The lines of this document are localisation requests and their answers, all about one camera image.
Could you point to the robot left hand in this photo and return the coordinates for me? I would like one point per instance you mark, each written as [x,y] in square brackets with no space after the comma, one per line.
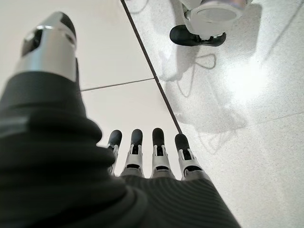
[59,166]

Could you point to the white kitchen base cabinet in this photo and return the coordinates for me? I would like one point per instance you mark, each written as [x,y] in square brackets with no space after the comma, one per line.
[107,59]

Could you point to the white robot leg with foot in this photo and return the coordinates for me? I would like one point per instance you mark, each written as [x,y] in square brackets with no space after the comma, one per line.
[209,19]

